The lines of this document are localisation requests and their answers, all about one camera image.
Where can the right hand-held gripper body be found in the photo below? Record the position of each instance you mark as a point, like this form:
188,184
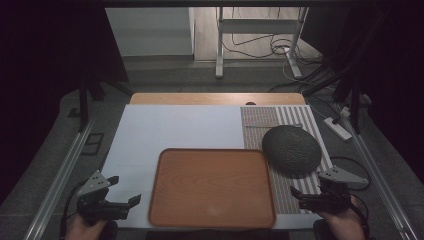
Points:
335,195

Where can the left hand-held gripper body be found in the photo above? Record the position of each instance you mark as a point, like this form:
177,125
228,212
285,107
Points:
95,200

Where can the brown wooden tray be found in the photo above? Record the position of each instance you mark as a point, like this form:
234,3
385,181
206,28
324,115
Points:
211,188

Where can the person's right hand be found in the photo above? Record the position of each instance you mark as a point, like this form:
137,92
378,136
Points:
343,225

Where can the person's left hand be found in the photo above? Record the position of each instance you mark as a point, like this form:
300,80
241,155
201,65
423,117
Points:
80,230

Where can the white power strip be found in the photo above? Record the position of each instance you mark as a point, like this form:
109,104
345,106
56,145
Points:
337,128

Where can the white board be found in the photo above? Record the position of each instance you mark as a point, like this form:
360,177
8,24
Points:
173,128

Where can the black tripod stand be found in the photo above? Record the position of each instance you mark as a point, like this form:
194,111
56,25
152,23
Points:
83,106
356,106

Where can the striped woven placemat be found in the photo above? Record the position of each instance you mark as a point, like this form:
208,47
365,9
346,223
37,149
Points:
260,116

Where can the white metal stand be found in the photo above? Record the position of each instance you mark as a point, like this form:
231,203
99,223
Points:
256,26

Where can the aluminium rail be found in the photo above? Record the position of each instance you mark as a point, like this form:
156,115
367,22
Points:
380,176
56,186

